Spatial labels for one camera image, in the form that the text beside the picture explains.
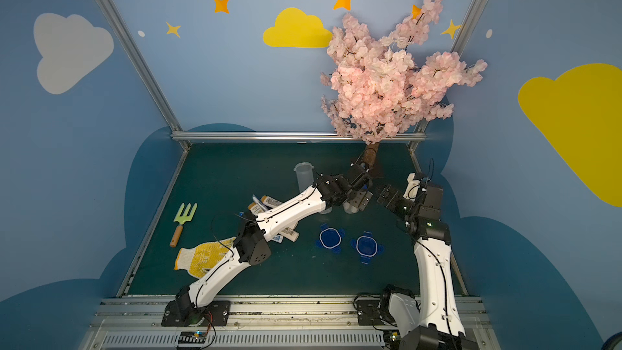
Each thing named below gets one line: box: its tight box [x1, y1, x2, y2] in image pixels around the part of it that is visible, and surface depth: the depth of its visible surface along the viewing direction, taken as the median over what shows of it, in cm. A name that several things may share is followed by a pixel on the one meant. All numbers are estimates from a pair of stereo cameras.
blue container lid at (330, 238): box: [315, 222, 346, 254], surface depth 92 cm
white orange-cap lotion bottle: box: [260, 195, 283, 209], surface depth 100 cm
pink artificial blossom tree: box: [320, 0, 488, 170], surface depth 73 cm
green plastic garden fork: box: [169, 203, 198, 248], surface depth 95 cm
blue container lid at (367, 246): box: [349, 230, 385, 265], surface depth 90 cm
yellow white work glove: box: [174, 236, 237, 279], surface depth 87 cm
